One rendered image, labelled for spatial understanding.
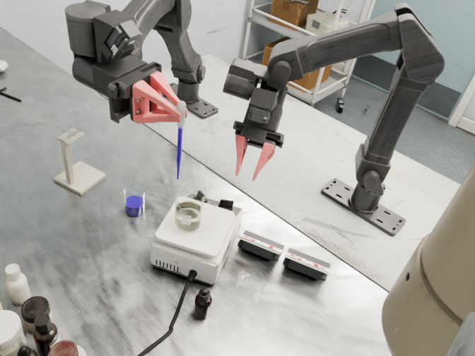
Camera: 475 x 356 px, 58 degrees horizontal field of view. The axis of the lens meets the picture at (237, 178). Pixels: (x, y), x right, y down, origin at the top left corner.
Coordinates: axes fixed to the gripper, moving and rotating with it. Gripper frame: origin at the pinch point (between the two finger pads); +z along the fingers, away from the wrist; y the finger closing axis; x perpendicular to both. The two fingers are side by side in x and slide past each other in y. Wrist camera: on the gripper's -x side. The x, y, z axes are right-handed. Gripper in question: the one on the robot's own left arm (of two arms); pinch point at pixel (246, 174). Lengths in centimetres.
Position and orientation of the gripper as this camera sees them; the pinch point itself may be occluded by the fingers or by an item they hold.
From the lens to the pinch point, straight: 85.7
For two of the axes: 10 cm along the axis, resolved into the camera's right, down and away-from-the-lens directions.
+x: 0.9, 1.8, 9.8
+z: -3.1, 9.4, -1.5
